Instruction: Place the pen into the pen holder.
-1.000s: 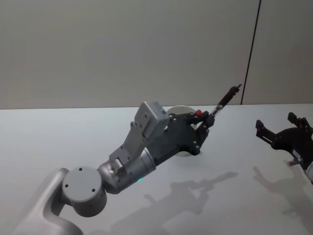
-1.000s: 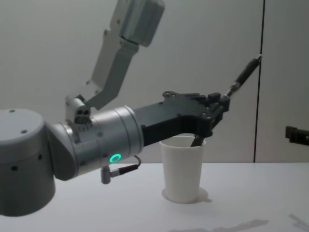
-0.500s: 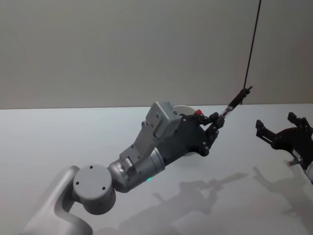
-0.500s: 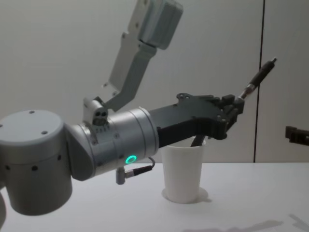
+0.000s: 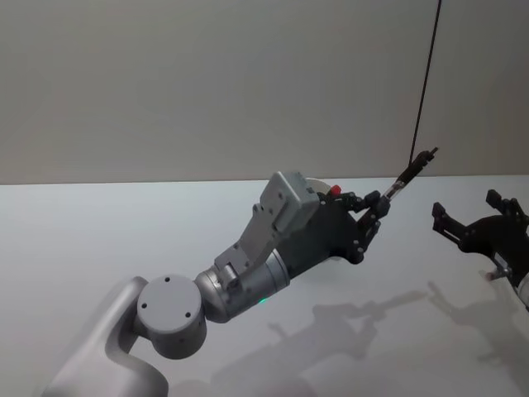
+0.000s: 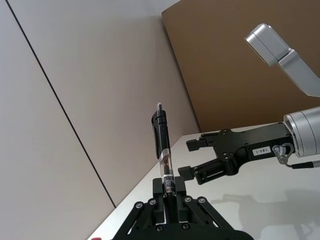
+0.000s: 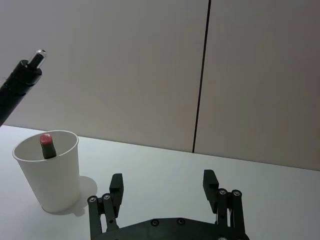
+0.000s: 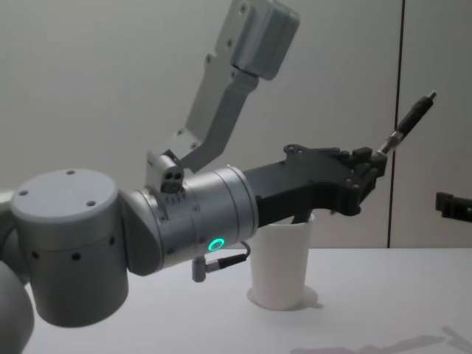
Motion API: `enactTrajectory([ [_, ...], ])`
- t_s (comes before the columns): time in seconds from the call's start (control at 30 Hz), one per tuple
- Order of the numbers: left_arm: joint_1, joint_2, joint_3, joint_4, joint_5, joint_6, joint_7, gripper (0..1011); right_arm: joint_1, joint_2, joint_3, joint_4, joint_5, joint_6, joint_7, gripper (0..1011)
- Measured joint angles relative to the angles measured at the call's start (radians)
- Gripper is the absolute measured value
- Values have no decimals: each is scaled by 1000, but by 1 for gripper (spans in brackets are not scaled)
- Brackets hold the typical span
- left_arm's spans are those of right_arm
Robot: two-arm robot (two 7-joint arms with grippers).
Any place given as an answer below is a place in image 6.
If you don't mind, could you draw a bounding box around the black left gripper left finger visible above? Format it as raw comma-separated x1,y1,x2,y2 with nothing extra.
109,177,167,240

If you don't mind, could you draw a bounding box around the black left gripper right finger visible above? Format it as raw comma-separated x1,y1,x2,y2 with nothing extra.
174,175,226,230

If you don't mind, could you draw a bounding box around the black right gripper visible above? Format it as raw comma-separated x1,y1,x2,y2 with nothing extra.
177,121,296,186

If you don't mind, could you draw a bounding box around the black and clear pen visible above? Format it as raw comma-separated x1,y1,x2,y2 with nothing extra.
150,102,176,201

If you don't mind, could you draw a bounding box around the brown cardboard panel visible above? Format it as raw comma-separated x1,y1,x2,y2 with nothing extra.
161,0,320,134

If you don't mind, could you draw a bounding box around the thin dark gripper cable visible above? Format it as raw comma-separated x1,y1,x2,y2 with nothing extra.
272,143,320,171

